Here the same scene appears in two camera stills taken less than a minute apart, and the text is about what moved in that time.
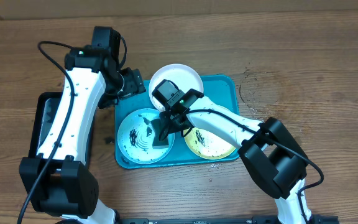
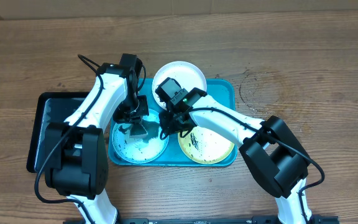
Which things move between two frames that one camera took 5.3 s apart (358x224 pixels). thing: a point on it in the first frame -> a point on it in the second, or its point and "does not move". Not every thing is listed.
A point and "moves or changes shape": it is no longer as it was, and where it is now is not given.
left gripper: [135, 85] -> [119, 117]
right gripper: [172, 126] does not move
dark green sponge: [157, 144] -> [137, 129]
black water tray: [47, 105] does not move
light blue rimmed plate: [135, 136] moves or changes shape
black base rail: [255, 219] does not move
